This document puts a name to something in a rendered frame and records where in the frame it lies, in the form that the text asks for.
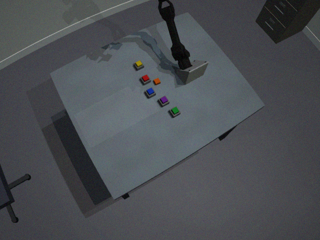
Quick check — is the blue button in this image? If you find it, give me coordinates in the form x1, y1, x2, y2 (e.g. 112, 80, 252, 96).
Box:
144, 87, 156, 98

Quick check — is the small orange block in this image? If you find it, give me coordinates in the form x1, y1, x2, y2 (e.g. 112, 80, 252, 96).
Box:
153, 78, 161, 85

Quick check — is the yellow button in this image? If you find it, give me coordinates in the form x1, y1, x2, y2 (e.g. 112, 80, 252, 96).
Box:
133, 60, 144, 71

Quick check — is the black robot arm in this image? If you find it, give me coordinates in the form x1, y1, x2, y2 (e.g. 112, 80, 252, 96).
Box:
158, 0, 193, 70

